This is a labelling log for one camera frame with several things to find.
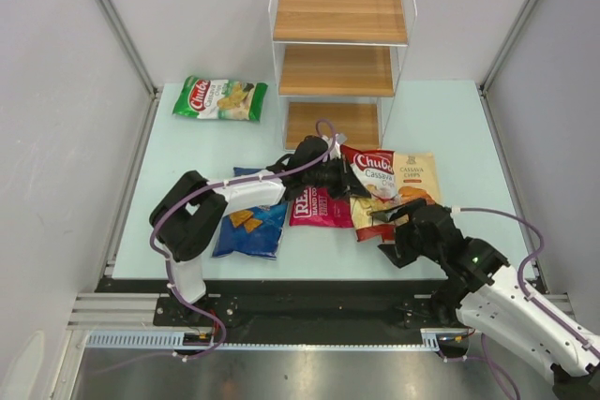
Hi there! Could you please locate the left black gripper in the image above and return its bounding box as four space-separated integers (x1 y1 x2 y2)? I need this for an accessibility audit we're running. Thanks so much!
303 154 370 201

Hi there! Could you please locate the red Chuba cassava chips bag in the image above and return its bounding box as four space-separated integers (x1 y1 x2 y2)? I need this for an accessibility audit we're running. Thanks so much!
340 145 401 242

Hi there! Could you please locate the orange beige cassava chips bag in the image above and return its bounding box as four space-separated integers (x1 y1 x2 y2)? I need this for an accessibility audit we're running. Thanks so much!
393 153 442 204

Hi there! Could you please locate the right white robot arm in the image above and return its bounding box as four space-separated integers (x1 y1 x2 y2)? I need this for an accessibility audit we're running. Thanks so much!
373 198 599 399

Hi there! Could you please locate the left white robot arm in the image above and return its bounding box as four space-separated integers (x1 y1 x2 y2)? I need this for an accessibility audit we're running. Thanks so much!
149 136 370 325

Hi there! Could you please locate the pink Real chips bag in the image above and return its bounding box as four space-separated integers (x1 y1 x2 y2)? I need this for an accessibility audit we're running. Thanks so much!
290 186 353 229

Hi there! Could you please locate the blue Doritos chips bag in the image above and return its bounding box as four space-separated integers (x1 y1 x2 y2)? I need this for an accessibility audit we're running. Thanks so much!
212 167 287 259

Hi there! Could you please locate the green Chuba cassava chips bag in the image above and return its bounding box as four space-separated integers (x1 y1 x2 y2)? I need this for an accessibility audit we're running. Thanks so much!
172 76 268 122

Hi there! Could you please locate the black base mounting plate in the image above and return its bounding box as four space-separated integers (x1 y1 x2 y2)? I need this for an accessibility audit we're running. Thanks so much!
96 278 460 346

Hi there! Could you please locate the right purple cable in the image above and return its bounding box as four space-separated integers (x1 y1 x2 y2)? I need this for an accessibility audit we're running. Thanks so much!
440 205 600 400

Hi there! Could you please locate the white wire wooden shelf rack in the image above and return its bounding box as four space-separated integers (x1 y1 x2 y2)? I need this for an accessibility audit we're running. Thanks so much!
268 0 417 150

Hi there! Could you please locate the aluminium frame rail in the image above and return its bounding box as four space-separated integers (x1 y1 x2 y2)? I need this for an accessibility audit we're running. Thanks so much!
65 290 582 354

